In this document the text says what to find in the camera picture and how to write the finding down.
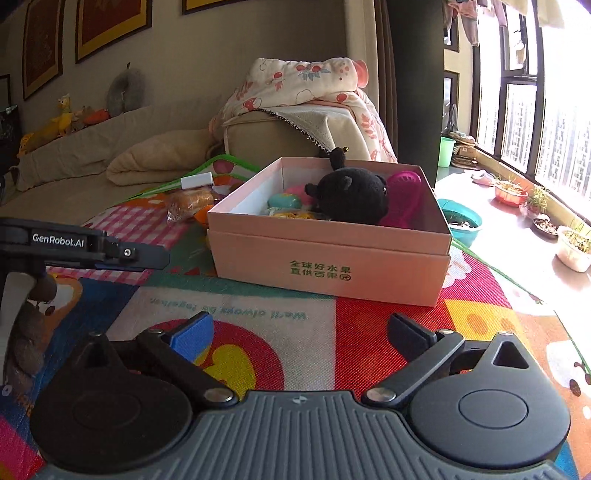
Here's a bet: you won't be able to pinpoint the hanging clothes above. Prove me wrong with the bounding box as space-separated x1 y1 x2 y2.
443 0 509 47

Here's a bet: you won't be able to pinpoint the small white box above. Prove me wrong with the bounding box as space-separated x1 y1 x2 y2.
180 173 214 190

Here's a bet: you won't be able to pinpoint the person's left hand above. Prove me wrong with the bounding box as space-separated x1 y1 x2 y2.
2 271 59 389

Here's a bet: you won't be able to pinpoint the floral blanket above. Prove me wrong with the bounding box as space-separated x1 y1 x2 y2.
209 58 398 162

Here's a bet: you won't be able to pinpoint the grey neck pillow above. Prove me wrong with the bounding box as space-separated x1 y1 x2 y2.
107 62 145 118

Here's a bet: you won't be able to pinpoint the beige pillow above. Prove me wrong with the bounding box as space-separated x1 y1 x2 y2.
106 129 213 186

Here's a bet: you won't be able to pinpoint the pink cardboard box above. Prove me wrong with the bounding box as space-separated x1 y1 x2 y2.
206 157 452 308

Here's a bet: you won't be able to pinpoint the small potted plant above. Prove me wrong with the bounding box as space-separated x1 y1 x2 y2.
526 186 551 217

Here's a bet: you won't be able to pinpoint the beige sofa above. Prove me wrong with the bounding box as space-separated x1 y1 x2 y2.
0 104 384 217

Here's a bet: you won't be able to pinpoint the white plant pot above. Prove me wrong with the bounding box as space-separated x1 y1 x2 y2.
555 224 591 273

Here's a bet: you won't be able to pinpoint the dark curtain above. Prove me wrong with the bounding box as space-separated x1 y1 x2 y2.
344 0 445 185

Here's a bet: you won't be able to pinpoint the stack of cardboard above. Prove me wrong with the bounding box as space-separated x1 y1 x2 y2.
450 131 479 171

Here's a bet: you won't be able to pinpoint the pink toy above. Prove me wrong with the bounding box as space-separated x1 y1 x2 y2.
284 184 317 206

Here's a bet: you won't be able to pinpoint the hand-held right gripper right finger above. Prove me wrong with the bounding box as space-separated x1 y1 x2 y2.
361 312 532 411

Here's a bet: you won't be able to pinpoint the beige fringed cloth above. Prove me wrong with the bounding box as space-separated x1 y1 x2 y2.
224 104 356 155

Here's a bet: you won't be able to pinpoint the large framed picture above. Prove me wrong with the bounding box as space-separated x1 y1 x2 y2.
75 0 153 64
182 0 245 14
22 0 65 100

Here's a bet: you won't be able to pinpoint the teal plastic basin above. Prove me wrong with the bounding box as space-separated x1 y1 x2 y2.
436 198 484 248

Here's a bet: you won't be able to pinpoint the small framed picture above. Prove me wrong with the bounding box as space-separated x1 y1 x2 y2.
443 69 461 139

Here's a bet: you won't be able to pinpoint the packaged bread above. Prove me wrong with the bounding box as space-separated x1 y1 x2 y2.
166 189 218 224

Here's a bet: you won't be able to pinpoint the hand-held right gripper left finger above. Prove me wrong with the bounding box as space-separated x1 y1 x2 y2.
85 311 238 411

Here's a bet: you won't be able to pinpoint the yellow plush toy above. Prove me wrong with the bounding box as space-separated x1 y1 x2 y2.
18 95 75 155

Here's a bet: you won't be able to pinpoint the black window frame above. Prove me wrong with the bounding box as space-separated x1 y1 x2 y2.
471 0 591 200

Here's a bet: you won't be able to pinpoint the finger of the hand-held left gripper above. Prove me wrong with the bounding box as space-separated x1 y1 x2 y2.
104 240 170 271

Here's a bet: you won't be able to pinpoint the red plant pot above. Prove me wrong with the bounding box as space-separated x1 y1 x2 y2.
494 178 529 208

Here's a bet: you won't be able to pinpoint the dark plant bowl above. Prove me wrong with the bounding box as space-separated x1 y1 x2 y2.
531 217 559 241

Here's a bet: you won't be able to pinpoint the colourful play mat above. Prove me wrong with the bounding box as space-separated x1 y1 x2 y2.
0 154 591 480

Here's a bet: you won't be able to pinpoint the black plush toy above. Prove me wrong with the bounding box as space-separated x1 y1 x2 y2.
305 147 389 226

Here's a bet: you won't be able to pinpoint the teal toy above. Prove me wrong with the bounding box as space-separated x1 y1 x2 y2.
268 193 302 210

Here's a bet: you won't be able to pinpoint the green plastic bucket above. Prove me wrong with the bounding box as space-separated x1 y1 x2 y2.
436 136 457 168

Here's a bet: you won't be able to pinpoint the magenta plastic basket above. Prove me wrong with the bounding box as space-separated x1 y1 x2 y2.
379 171 423 229

